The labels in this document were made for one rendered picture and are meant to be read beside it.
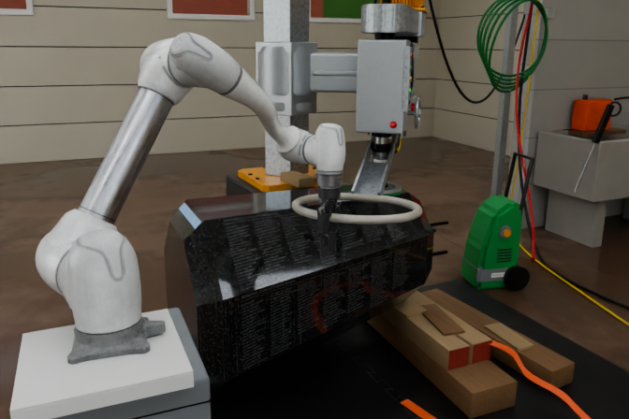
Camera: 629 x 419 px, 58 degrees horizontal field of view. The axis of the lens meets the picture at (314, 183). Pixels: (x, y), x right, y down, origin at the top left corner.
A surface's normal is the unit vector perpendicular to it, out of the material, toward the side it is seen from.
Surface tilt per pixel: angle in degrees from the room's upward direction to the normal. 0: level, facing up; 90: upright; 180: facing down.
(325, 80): 90
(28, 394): 2
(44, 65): 90
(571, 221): 90
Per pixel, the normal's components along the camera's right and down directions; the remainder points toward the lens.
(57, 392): -0.01, -0.98
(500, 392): 0.39, 0.22
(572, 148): -0.92, 0.08
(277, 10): -0.56, 0.19
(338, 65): -0.07, 0.24
